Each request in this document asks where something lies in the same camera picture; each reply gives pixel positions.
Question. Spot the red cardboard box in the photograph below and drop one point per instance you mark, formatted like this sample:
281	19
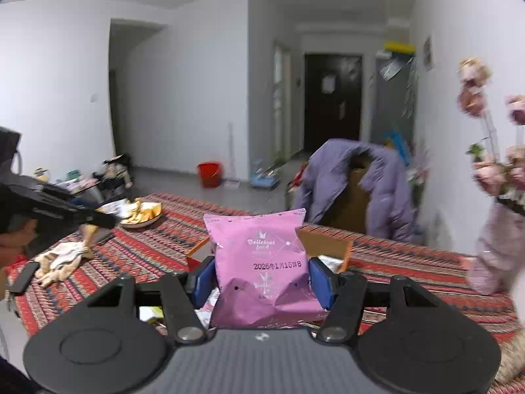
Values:
324	244

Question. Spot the dried pink flowers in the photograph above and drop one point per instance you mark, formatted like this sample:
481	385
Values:
471	98

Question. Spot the plain white cotton glove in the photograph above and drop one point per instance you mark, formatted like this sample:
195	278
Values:
61	254

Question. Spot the blue plastic item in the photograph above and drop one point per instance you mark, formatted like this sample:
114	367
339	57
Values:
264	176

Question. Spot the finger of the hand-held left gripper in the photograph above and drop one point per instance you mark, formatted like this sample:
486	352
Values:
96	218

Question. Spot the pile of orange peels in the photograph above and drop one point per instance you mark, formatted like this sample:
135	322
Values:
141	211

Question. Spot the purple padded jacket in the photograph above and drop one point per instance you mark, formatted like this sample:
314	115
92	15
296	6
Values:
385	188

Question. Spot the cluttered side table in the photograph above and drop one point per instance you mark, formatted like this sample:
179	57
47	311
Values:
69	182

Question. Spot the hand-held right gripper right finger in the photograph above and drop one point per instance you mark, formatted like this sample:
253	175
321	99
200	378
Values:
319	285

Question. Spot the black chair with bag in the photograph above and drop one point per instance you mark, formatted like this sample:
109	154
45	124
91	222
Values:
117	174

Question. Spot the yellow box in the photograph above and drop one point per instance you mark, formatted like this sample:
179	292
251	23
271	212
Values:
398	47

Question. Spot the brown cardboard carton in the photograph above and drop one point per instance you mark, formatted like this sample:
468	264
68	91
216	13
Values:
353	197

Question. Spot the white door notice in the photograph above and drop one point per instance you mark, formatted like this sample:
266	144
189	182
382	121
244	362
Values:
328	84

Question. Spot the grey refrigerator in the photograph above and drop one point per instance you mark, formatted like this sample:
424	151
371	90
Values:
389	111

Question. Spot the black smartphone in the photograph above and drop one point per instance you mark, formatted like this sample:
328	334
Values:
23	278

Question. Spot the clear document sleeve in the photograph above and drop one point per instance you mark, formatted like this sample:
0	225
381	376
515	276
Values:
390	69

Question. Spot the person's left hand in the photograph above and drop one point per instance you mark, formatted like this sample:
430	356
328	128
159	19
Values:
18	236

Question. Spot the dark entrance door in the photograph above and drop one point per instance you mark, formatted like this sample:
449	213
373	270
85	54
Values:
332	106

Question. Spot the pink snack packet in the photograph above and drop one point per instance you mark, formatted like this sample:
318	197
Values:
262	269

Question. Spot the shallow beige plate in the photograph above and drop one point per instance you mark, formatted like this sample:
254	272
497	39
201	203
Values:
141	222

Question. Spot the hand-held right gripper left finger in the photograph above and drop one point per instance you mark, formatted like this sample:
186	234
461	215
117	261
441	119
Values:
204	282

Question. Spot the red plastic bucket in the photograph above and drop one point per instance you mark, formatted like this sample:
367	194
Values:
210	175

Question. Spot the dotted white cotton glove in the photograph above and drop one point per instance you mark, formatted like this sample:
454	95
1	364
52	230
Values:
51	275

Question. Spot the pink ribbed vase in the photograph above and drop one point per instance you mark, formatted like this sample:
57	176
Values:
496	250

